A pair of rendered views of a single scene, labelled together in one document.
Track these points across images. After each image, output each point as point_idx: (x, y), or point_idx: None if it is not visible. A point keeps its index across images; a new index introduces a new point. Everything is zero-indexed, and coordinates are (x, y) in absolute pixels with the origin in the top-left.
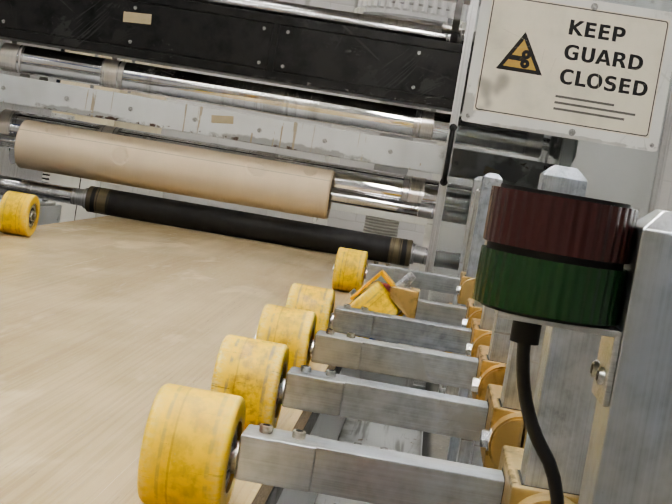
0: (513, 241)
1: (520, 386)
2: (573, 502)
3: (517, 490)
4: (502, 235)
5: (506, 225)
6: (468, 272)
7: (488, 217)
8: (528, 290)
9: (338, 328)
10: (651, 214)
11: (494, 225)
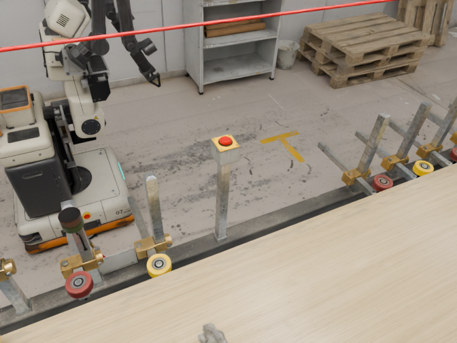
0: (80, 221)
1: (77, 233)
2: (4, 260)
3: (4, 269)
4: (79, 222)
5: (79, 221)
6: None
7: (73, 224)
8: (83, 222)
9: None
10: (66, 206)
11: (77, 223)
